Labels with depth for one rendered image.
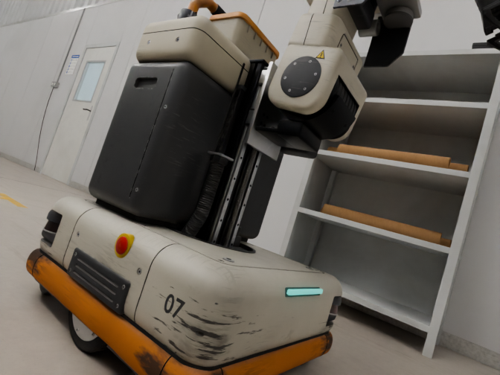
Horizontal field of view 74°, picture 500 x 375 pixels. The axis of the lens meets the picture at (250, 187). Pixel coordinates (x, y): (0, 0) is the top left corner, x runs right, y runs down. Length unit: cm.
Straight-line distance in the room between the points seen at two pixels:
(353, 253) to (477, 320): 74
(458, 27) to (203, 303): 258
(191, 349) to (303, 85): 59
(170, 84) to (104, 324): 54
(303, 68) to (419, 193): 166
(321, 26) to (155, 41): 43
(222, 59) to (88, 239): 55
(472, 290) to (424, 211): 50
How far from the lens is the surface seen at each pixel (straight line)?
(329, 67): 81
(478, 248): 231
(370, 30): 108
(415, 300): 231
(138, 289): 69
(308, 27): 90
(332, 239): 243
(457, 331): 232
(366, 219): 207
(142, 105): 90
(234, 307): 58
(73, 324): 88
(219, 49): 92
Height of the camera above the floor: 38
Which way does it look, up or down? 4 degrees up
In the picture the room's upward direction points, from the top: 18 degrees clockwise
